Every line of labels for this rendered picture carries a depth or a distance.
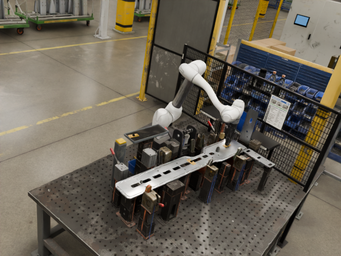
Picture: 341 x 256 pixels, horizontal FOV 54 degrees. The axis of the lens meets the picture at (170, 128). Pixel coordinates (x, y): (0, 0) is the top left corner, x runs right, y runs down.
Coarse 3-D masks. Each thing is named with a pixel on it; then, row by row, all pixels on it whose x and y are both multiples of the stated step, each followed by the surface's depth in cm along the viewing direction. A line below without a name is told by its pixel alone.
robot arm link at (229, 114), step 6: (198, 78) 293; (198, 84) 295; (204, 84) 292; (210, 90) 287; (210, 96) 285; (216, 102) 278; (222, 108) 274; (228, 108) 272; (234, 108) 276; (222, 114) 270; (228, 114) 267; (234, 114) 270; (228, 120) 268
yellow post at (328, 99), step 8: (336, 64) 275; (336, 72) 276; (336, 80) 278; (328, 88) 284; (336, 88) 279; (328, 96) 285; (336, 96) 284; (328, 104) 287; (320, 112) 293; (328, 112) 289; (320, 120) 295; (312, 128) 302; (320, 128) 297; (312, 136) 304; (320, 136) 306; (312, 152) 313; (304, 160) 314; (296, 168) 322; (296, 176) 324
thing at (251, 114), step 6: (252, 114) 308; (258, 114) 304; (246, 120) 315; (252, 120) 310; (246, 126) 316; (252, 126) 311; (246, 132) 318; (252, 132) 312; (240, 138) 325; (246, 138) 319
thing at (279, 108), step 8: (272, 96) 320; (272, 104) 322; (280, 104) 316; (288, 104) 310; (272, 112) 324; (280, 112) 318; (288, 112) 312; (272, 120) 326; (280, 120) 320; (280, 128) 322
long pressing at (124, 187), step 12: (216, 144) 308; (240, 144) 315; (216, 156) 289; (228, 156) 293; (156, 168) 259; (168, 168) 262; (180, 168) 265; (192, 168) 267; (132, 180) 241; (156, 180) 246; (168, 180) 249; (120, 192) 229; (132, 192) 230
